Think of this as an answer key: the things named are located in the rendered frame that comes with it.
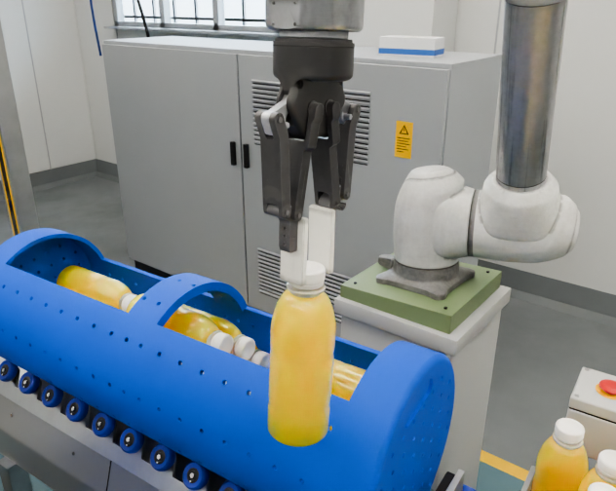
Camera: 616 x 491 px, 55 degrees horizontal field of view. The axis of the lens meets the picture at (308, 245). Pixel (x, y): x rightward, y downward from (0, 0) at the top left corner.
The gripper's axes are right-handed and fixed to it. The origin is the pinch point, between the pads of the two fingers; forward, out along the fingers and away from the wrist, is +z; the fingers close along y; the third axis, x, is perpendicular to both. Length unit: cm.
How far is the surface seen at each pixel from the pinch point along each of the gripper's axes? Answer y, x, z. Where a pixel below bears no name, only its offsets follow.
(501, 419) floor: -178, -33, 132
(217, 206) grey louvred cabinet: -164, -195, 66
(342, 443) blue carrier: -5.0, 2.2, 26.2
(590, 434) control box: -44, 22, 37
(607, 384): -48, 22, 30
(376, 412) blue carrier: -8.5, 4.6, 22.4
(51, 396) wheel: -1, -62, 46
